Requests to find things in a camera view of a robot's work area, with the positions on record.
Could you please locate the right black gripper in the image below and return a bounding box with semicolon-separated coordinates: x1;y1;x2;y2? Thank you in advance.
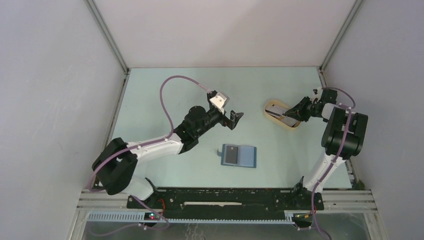
285;95;320;122

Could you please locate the black credit card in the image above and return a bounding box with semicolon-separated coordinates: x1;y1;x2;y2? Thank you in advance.
222;144;239;166

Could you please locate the blue card holder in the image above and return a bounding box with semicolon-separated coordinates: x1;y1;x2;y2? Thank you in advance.
216;144;257;169

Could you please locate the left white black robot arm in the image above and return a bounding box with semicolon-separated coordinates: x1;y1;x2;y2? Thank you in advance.
92;91;244;208

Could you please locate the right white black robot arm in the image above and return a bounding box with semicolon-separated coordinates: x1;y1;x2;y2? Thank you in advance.
283;87;369;209

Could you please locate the grey card in tray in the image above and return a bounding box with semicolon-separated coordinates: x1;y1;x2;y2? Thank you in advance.
281;116;299;128

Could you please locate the black striped card in tray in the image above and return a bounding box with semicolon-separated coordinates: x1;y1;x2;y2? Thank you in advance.
265;104;288;118

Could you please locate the beige oval tray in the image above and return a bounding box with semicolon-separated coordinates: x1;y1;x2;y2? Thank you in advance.
263;99;301;130

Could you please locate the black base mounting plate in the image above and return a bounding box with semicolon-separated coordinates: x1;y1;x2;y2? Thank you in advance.
144;187;325;221

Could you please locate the right controller board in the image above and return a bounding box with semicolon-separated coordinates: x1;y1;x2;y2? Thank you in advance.
292;213;313;222

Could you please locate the controller board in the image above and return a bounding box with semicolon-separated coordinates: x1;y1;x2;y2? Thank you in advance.
143;212;162;221
292;213;313;222

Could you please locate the left controller board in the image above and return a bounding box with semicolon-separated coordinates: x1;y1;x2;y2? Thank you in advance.
143;212;162;221

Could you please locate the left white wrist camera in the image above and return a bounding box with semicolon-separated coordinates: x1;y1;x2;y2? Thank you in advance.
209;92;230;115

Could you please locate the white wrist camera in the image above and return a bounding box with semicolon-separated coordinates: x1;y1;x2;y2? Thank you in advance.
209;92;230;115
310;87;324;103

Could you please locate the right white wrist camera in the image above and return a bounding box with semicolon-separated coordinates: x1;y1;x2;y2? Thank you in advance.
310;87;324;103

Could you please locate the aluminium frame rail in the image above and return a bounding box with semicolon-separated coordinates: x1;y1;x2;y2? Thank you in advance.
76;188;379;215

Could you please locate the white cable duct strip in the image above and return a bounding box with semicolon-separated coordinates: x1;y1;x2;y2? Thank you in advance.
86;211;295;225

